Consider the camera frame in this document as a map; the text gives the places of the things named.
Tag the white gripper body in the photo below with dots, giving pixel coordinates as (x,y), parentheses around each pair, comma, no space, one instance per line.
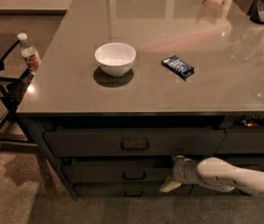
(181,172)

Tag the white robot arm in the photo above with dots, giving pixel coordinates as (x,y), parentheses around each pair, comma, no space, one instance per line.
(215,174)

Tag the dark counter cabinet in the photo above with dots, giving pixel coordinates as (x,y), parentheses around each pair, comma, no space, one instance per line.
(71,91)

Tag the blue snack bar wrapper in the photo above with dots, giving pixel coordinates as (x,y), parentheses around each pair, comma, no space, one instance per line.
(178,66)

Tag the white ceramic bowl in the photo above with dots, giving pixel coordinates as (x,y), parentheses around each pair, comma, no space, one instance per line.
(115,59)

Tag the clear plastic water bottle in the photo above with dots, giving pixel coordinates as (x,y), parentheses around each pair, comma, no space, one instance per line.
(29,53)

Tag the dark folding chair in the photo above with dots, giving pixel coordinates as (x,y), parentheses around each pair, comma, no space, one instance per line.
(12,90)

